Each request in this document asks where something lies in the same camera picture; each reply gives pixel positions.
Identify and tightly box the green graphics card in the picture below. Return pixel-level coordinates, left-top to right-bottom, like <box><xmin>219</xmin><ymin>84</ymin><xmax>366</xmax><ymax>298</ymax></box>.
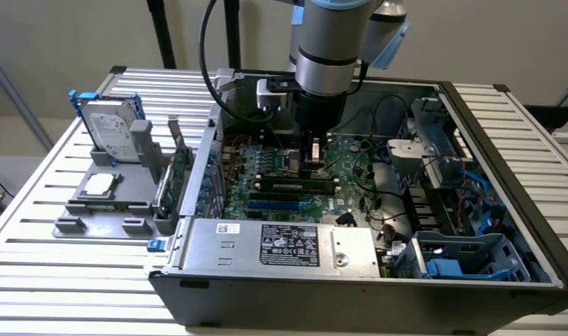
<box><xmin>154</xmin><ymin>114</ymin><xmax>195</xmax><ymax>220</ymax></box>

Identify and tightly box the grey parts rack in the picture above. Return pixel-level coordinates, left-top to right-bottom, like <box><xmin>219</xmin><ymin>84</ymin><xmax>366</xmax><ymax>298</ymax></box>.
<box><xmin>53</xmin><ymin>120</ymin><xmax>195</xmax><ymax>242</ymax></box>

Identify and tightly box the grey-blue disk bay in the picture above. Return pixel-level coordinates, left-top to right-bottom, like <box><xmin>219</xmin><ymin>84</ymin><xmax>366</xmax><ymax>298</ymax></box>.
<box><xmin>411</xmin><ymin>230</ymin><xmax>534</xmax><ymax>281</ymax></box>

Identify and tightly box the blue wire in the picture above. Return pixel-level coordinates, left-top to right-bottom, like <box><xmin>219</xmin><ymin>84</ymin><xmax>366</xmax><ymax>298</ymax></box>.
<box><xmin>451</xmin><ymin>167</ymin><xmax>508</xmax><ymax>239</ymax></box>

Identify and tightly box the silver CPU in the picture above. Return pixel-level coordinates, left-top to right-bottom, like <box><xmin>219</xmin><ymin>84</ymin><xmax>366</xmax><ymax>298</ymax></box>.
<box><xmin>82</xmin><ymin>174</ymin><xmax>118</xmax><ymax>195</ymax></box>

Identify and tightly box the metal drive cage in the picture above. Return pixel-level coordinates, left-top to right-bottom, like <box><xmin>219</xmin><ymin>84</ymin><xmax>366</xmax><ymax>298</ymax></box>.
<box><xmin>386</xmin><ymin>97</ymin><xmax>478</xmax><ymax>190</ymax></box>

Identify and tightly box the green motherboard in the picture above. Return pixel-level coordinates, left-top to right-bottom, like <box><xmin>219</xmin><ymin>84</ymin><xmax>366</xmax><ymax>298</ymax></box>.
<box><xmin>218</xmin><ymin>134</ymin><xmax>398</xmax><ymax>229</ymax></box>

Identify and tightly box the CPU socket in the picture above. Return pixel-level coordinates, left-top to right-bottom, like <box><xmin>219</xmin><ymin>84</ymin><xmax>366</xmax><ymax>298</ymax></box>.
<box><xmin>275</xmin><ymin>148</ymin><xmax>309</xmax><ymax>173</ymax></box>

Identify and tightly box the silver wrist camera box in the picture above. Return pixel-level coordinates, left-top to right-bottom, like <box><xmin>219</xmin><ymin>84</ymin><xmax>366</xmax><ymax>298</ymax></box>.
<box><xmin>255</xmin><ymin>78</ymin><xmax>298</xmax><ymax>110</ymax></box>

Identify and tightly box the silver power supply unit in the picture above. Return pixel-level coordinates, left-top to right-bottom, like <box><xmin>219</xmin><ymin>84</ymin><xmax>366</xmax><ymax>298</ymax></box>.
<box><xmin>181</xmin><ymin>218</ymin><xmax>383</xmax><ymax>279</ymax></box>

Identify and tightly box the black wire loop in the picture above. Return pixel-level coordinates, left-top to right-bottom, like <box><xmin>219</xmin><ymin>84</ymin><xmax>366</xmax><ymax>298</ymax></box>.
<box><xmin>370</xmin><ymin>94</ymin><xmax>411</xmax><ymax>141</ymax></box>

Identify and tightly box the long black camera cable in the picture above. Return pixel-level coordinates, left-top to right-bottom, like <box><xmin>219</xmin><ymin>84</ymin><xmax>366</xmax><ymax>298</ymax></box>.
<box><xmin>199</xmin><ymin>0</ymin><xmax>279</xmax><ymax>124</ymax></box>

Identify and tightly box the hard disk with blue bracket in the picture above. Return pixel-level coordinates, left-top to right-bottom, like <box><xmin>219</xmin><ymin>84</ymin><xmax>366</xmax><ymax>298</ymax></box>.
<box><xmin>67</xmin><ymin>90</ymin><xmax>149</xmax><ymax>166</ymax></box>

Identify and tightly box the black pole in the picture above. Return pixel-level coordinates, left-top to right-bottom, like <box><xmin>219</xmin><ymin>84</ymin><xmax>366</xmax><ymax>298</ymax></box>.
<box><xmin>146</xmin><ymin>0</ymin><xmax>179</xmax><ymax>69</ymax></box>
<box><xmin>223</xmin><ymin>0</ymin><xmax>246</xmax><ymax>71</ymax></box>

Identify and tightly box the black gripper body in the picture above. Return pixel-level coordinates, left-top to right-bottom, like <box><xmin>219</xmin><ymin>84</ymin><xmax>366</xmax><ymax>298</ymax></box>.
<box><xmin>295</xmin><ymin>89</ymin><xmax>347</xmax><ymax>137</ymax></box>

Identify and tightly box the black open PC case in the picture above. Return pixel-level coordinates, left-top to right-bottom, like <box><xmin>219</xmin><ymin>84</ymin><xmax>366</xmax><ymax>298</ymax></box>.
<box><xmin>143</xmin><ymin>68</ymin><xmax>568</xmax><ymax>328</ymax></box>

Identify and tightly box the red and black wire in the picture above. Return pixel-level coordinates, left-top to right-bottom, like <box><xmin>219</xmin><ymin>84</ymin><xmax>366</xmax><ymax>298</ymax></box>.
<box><xmin>455</xmin><ymin>188</ymin><xmax>483</xmax><ymax>225</ymax></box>

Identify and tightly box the black RAM stick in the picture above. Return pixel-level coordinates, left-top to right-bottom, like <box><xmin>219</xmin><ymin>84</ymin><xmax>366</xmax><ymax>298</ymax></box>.
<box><xmin>258</xmin><ymin>184</ymin><xmax>338</xmax><ymax>197</ymax></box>

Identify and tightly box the short black wrist cable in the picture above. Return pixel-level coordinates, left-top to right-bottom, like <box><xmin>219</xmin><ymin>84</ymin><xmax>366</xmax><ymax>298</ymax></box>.
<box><xmin>347</xmin><ymin>59</ymin><xmax>373</xmax><ymax>95</ymax></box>

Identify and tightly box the blue expansion slot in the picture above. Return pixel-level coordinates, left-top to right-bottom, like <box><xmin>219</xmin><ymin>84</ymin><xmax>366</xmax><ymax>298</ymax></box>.
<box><xmin>249</xmin><ymin>199</ymin><xmax>302</xmax><ymax>212</ymax></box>

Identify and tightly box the grey metal bar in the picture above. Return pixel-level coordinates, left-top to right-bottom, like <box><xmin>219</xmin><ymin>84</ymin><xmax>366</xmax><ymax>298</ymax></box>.
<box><xmin>0</xmin><ymin>44</ymin><xmax>55</xmax><ymax>153</ymax></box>

